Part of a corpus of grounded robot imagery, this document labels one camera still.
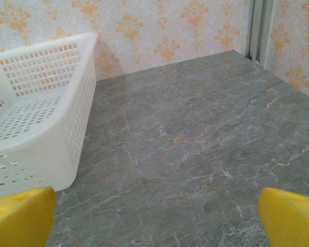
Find white perforated plastic basket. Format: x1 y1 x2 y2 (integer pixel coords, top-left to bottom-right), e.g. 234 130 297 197
0 31 98 192

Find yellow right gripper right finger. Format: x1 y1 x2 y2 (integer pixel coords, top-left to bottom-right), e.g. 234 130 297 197
257 187 309 247

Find aluminium frame post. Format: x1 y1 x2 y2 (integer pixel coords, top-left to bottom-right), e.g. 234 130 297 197
246 0 275 65

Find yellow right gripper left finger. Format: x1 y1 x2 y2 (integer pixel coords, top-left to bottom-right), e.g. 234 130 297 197
0 187 57 247

